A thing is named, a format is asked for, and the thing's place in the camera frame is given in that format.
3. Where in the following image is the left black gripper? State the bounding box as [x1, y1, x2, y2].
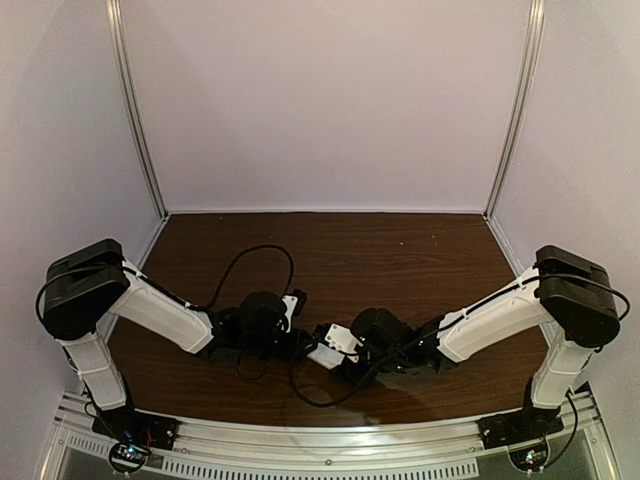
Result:
[242, 330, 318, 367]

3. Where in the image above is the white remote control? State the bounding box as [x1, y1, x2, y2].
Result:
[306, 343, 349, 370]

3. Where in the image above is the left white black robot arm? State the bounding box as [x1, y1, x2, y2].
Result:
[35, 238, 307, 444]

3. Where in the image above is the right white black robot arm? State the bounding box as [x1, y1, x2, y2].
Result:
[324, 245, 631, 442]

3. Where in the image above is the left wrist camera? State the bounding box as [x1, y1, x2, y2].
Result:
[281, 289, 308, 333]

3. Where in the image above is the right black braided cable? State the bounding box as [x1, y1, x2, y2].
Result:
[289, 272, 631, 407]

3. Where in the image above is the black braided cable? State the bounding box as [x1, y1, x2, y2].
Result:
[35, 244, 296, 381]
[289, 272, 631, 407]

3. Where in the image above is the left black braided cable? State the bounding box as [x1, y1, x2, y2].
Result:
[35, 244, 296, 381]

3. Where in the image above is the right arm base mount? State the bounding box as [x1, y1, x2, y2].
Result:
[477, 408, 564, 474]

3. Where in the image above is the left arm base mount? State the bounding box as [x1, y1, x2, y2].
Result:
[92, 410, 179, 476]

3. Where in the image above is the left aluminium corner post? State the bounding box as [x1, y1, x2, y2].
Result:
[105, 0, 169, 220]

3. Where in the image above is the aluminium corner post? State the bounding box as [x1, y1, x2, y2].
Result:
[484, 0, 545, 221]
[105, 0, 169, 220]

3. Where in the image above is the right aluminium corner post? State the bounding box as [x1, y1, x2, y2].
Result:
[484, 0, 545, 221]

